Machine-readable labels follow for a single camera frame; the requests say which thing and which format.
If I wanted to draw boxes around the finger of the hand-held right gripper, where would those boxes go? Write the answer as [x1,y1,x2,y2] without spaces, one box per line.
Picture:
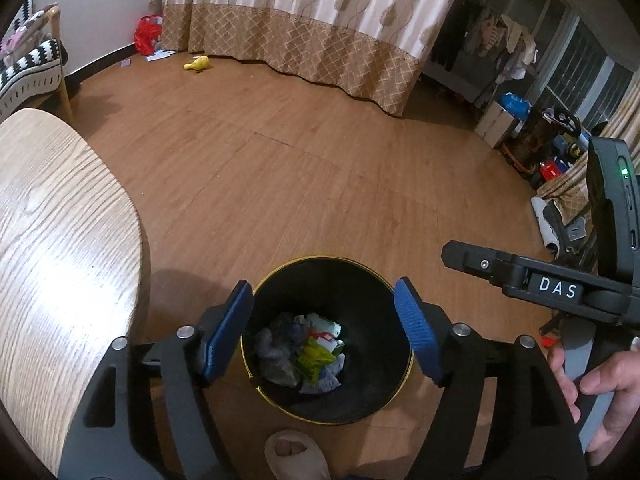
[442,240,530,295]

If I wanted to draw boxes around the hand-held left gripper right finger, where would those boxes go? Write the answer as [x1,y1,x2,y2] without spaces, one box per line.
[393,276,588,480]

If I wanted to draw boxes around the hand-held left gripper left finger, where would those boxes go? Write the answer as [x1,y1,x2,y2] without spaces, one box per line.
[57,280,255,480]

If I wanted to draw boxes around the black yellow-rimmed trash bin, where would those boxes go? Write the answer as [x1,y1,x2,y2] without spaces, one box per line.
[240,255,416,427]

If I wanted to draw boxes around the yellow-green wrapper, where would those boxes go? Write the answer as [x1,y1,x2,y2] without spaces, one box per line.
[297,338,337,384]

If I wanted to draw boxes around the person's right hand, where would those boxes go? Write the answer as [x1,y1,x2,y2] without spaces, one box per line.
[547,344,640,457]

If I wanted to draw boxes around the crumpled white tissue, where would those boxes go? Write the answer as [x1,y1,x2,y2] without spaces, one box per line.
[256,312,311,387]

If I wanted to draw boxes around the white-grey shoe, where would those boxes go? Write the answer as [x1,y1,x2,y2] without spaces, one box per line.
[530,195,567,257]

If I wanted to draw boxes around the pile of toys and clutter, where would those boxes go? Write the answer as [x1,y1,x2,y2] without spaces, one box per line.
[536,95,640,223]

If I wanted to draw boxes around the white packet with red print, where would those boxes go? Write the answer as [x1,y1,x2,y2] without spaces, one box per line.
[306,313,344,347]

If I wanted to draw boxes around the white-blue crumpled wrapper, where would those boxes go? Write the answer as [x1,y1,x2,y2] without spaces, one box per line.
[299,352,347,394]

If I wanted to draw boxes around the brown patterned container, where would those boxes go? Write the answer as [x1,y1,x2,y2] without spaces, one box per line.
[509,109,552,173]

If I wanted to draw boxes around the toy car steering wheel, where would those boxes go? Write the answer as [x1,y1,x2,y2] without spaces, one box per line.
[542,107,584,137]

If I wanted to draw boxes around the white slipper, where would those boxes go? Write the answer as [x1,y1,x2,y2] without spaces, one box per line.
[263,428,332,480]

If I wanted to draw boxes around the cardboard box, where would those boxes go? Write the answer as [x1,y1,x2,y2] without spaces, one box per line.
[473,99,517,149]

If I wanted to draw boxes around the blue plastic bag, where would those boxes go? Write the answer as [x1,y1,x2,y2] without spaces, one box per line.
[501,92,531,122]

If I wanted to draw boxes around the round wooden table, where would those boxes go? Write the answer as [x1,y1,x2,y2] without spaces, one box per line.
[0,108,153,479]

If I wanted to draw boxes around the barred window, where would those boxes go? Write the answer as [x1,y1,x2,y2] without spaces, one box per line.
[495,0,637,128]

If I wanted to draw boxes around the hanging clothes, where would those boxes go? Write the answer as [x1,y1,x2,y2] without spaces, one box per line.
[474,11,539,82]

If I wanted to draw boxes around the beige patterned curtain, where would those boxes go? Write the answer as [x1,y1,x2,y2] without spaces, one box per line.
[159,0,473,117]

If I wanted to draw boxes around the red plastic bag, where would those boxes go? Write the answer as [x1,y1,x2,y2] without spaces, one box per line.
[133,14,164,56]

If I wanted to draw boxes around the wooden chair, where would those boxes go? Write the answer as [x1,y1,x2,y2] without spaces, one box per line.
[30,2,76,123]

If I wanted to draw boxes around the pink patterned pillow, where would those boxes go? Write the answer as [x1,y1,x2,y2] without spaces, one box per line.
[0,7,48,58]

